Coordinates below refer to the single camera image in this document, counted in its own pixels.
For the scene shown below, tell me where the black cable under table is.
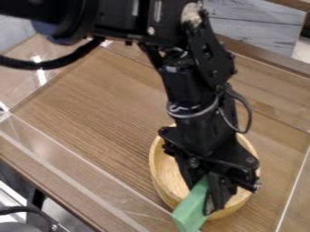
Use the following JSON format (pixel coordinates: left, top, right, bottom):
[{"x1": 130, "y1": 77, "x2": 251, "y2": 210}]
[{"x1": 0, "y1": 205, "x2": 53, "y2": 232}]

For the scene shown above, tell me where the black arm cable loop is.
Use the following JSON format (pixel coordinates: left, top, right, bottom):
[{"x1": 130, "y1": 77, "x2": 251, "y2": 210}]
[{"x1": 216, "y1": 84, "x2": 252, "y2": 135}]

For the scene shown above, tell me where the green rectangular block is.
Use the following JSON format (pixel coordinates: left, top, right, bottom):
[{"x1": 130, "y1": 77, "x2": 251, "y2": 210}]
[{"x1": 172, "y1": 177, "x2": 208, "y2": 232}]

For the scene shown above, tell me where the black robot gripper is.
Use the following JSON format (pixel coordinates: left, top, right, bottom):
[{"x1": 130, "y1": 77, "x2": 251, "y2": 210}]
[{"x1": 159, "y1": 107, "x2": 260, "y2": 216}]

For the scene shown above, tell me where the thick black corrugated arm cable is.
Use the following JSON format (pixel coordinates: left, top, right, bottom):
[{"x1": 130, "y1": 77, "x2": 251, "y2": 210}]
[{"x1": 0, "y1": 35, "x2": 107, "y2": 71}]

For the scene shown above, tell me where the black table leg bracket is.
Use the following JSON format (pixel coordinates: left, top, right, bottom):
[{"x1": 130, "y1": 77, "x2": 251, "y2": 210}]
[{"x1": 27, "y1": 188, "x2": 69, "y2": 232}]

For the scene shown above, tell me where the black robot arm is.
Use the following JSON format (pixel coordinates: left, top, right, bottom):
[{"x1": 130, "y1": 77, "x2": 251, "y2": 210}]
[{"x1": 0, "y1": 0, "x2": 259, "y2": 215}]

